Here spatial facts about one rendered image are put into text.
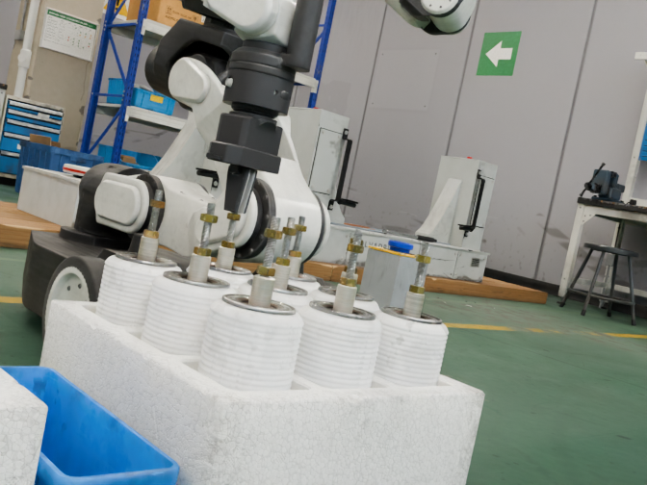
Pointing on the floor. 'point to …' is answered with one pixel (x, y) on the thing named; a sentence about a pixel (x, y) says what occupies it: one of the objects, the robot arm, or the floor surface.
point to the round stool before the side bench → (611, 279)
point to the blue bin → (89, 438)
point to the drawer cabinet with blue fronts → (16, 108)
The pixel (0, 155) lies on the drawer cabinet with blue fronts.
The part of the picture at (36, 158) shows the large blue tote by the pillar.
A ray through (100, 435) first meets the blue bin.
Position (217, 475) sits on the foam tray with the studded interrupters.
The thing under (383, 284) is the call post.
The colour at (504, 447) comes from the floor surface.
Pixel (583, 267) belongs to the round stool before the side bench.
